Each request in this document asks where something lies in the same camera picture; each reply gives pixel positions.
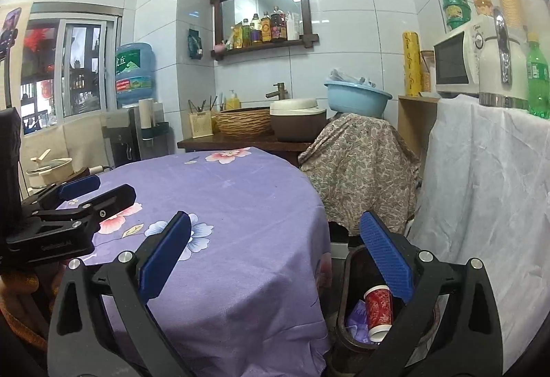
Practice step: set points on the light blue plastic basin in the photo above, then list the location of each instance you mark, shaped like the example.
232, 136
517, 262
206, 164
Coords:
356, 102

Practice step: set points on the small pink ornament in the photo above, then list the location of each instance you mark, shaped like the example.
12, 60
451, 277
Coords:
221, 46

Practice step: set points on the glass storage jar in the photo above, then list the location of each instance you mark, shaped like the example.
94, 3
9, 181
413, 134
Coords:
428, 74

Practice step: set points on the jar with orange lid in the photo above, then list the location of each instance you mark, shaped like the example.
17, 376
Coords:
483, 6

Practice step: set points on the blue water jug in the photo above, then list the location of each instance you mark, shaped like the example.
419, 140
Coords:
133, 76

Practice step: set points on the light wooden cabinet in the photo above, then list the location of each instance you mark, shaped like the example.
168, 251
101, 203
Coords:
414, 127

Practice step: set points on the metal faucet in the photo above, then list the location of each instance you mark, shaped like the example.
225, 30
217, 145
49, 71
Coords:
279, 91

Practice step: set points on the sliding glass window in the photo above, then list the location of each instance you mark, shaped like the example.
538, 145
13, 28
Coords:
81, 71

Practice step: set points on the white electric kettle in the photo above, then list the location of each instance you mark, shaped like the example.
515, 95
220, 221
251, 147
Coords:
490, 67

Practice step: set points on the cream pot with lid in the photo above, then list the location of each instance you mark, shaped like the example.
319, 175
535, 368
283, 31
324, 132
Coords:
49, 170

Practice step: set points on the row of condiment bottles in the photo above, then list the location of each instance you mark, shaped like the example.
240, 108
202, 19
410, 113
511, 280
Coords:
266, 31

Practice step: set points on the white microwave oven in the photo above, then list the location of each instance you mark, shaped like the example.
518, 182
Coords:
453, 63

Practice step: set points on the brown trash bin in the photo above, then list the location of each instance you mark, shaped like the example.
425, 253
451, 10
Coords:
350, 274

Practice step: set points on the purple floral tablecloth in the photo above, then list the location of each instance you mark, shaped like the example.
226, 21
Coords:
236, 231

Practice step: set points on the yellow patterned roll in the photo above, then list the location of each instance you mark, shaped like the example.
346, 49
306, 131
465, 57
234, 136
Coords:
412, 63

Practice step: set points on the red patterned paper cup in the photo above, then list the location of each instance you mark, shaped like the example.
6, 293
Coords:
378, 308

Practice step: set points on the purple plastic wrapper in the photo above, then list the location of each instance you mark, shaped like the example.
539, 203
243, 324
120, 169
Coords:
356, 322

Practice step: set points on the wicker basket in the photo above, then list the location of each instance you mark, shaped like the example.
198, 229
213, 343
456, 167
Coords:
242, 123

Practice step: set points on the green packet on wall hook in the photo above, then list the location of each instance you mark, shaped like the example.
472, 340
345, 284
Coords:
195, 43

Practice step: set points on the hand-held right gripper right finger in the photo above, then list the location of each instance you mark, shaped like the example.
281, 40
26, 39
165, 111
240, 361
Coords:
386, 257

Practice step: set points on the white cover cloth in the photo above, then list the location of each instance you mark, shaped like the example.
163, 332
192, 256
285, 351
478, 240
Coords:
485, 209

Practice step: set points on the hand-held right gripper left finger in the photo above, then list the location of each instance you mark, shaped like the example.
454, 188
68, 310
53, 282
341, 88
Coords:
165, 257

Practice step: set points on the grey water dispenser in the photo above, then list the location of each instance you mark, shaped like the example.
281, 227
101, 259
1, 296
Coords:
120, 132

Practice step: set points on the person's left hand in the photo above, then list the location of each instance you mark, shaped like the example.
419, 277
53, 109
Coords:
19, 282

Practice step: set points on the white paper cup stack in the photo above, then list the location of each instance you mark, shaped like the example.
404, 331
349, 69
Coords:
146, 112

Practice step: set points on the bundle of chopsticks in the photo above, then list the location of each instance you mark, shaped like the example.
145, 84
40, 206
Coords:
202, 104

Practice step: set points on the smartphone on stand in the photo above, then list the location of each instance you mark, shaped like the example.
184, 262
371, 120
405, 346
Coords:
10, 26

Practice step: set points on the yellow soap pump bottle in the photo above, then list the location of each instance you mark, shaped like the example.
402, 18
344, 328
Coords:
233, 102

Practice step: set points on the brown and white rice cooker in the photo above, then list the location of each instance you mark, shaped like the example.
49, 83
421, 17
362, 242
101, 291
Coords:
298, 123

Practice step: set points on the wooden framed mirror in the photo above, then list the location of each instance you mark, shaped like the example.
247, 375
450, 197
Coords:
258, 7

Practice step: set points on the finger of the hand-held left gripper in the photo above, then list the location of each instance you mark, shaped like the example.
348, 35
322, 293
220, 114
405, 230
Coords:
79, 185
111, 198

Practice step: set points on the green soda bottle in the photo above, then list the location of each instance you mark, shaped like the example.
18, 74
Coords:
538, 80

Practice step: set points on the floral patterned cloth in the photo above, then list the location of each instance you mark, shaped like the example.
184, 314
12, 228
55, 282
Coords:
361, 170

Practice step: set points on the beige chopstick holder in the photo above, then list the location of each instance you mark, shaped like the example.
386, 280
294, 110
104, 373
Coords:
200, 125

